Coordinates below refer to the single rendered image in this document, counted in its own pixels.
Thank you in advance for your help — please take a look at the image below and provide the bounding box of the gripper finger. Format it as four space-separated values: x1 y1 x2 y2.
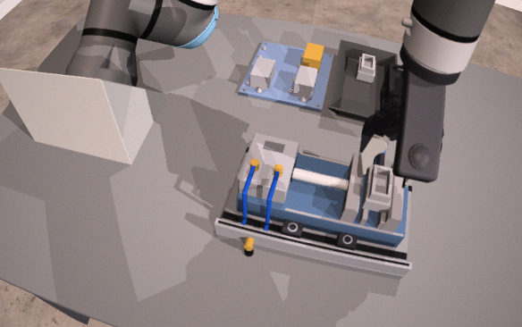
357 110 388 178
402 130 444 188

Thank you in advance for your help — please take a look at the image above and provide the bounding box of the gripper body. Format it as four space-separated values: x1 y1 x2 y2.
380 43 461 141

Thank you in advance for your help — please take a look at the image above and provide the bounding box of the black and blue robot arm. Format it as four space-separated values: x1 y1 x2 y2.
65 0 496 183

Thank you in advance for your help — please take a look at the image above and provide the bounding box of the orange block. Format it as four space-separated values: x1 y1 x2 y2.
302 43 324 73

